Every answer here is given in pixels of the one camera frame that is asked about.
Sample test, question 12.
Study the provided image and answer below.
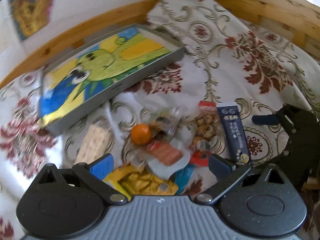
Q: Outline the dark blue stick packet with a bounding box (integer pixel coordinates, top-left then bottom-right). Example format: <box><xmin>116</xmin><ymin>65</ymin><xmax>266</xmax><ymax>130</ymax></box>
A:
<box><xmin>216</xmin><ymin>102</ymin><xmax>251</xmax><ymax>164</ymax></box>

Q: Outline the beige nougat bar packet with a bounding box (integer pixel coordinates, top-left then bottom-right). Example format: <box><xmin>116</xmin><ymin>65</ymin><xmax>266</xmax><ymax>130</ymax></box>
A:
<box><xmin>74</xmin><ymin>124</ymin><xmax>112</xmax><ymax>164</ymax></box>

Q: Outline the yellow chips bag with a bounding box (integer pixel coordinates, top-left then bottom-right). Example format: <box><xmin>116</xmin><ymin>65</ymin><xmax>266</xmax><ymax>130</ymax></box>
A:
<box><xmin>103</xmin><ymin>165</ymin><xmax>178</xmax><ymax>200</ymax></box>

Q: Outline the blue snack packet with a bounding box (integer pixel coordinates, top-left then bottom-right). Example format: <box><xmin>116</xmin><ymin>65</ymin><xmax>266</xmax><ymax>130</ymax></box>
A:
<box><xmin>174</xmin><ymin>164</ymin><xmax>195</xmax><ymax>195</ymax></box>

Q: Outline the orange tangerine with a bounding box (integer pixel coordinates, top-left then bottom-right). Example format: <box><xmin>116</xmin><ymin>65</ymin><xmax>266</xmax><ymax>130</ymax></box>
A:
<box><xmin>131</xmin><ymin>124</ymin><xmax>152</xmax><ymax>146</ymax></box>

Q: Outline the pink sausage packet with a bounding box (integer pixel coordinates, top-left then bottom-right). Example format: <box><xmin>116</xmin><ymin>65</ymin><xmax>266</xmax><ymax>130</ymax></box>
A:
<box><xmin>142</xmin><ymin>138</ymin><xmax>191</xmax><ymax>180</ymax></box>

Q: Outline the clear crinkled snack wrapper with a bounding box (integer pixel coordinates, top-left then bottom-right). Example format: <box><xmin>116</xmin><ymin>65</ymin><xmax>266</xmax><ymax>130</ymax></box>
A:
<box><xmin>140</xmin><ymin>106</ymin><xmax>187</xmax><ymax>142</ymax></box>

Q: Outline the floral white bed cover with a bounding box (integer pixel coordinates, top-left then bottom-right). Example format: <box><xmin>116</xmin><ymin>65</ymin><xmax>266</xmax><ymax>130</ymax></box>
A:
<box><xmin>1</xmin><ymin>0</ymin><xmax>319</xmax><ymax>239</ymax></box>

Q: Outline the grey tray with cartoon lining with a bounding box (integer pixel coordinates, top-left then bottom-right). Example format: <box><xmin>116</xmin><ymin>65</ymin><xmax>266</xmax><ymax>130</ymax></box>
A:
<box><xmin>39</xmin><ymin>24</ymin><xmax>184</xmax><ymax>136</ymax></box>

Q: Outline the wooden bed frame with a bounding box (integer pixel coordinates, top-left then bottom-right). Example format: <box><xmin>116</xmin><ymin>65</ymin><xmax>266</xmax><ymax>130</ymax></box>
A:
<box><xmin>1</xmin><ymin>0</ymin><xmax>319</xmax><ymax>87</ymax></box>

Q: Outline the anime boy wall drawing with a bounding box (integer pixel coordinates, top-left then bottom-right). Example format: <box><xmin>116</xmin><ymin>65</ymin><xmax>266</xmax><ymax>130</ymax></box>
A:
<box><xmin>9</xmin><ymin>0</ymin><xmax>53</xmax><ymax>41</ymax></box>

